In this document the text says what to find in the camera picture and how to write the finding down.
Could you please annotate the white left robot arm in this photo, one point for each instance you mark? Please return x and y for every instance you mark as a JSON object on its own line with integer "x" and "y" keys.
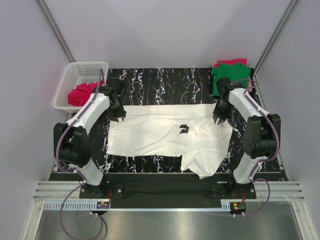
{"x": 71, "y": 139}

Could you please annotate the crumpled pink t-shirt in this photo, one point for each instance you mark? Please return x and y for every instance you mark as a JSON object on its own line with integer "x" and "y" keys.
{"x": 82, "y": 93}

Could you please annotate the folded red t-shirt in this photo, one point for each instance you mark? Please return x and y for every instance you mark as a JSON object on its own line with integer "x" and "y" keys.
{"x": 230, "y": 62}

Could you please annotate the left controller board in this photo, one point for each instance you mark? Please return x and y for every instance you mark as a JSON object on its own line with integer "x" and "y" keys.
{"x": 103, "y": 204}

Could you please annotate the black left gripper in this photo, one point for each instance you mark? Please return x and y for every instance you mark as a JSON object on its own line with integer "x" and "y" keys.
{"x": 117, "y": 114}

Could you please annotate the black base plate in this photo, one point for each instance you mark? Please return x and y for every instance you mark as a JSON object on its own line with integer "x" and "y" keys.
{"x": 164, "y": 191}

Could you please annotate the folded green t-shirt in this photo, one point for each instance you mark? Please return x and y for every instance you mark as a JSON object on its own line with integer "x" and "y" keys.
{"x": 234, "y": 72}

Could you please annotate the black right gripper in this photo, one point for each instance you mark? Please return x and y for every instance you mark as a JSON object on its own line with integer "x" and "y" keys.
{"x": 221, "y": 115}

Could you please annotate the white printed t-shirt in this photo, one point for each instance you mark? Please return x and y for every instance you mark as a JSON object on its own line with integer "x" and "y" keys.
{"x": 184, "y": 130}

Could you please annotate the aluminium rail frame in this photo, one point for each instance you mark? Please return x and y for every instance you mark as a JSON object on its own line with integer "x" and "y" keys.
{"x": 278, "y": 213}

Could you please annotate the folded peach t-shirt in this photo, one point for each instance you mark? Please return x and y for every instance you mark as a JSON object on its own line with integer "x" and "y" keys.
{"x": 250, "y": 85}

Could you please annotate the controller board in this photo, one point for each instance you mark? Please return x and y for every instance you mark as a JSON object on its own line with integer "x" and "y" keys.
{"x": 239, "y": 206}
{"x": 103, "y": 204}

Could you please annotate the right controller board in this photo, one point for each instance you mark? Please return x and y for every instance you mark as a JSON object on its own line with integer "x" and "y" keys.
{"x": 239, "y": 206}

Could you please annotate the black marble pattern mat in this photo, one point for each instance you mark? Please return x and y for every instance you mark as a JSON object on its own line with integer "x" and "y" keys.
{"x": 161, "y": 86}

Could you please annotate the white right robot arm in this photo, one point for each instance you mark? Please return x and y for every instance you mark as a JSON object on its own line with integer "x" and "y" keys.
{"x": 261, "y": 139}

